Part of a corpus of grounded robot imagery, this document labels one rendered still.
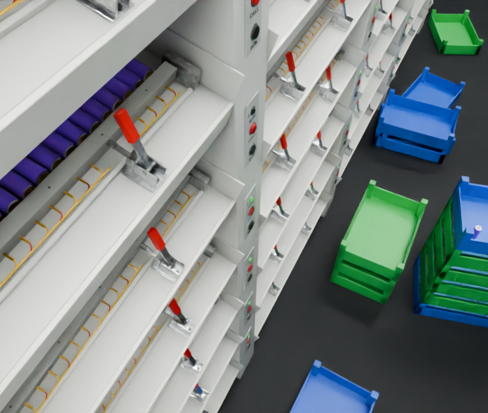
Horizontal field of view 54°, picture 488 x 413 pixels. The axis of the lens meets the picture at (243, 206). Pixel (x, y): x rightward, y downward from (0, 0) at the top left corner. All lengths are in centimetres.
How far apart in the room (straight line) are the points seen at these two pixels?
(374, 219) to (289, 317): 44
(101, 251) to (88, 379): 21
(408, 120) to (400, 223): 64
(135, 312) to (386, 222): 118
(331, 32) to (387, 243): 79
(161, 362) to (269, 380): 76
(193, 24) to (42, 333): 36
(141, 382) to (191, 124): 45
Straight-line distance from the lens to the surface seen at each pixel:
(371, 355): 164
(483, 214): 152
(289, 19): 77
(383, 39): 189
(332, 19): 115
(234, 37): 57
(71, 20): 39
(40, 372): 63
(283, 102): 92
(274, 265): 139
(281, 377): 157
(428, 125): 222
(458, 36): 299
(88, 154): 52
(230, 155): 69
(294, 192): 129
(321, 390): 157
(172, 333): 87
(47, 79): 35
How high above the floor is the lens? 149
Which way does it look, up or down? 52 degrees down
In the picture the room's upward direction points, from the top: straight up
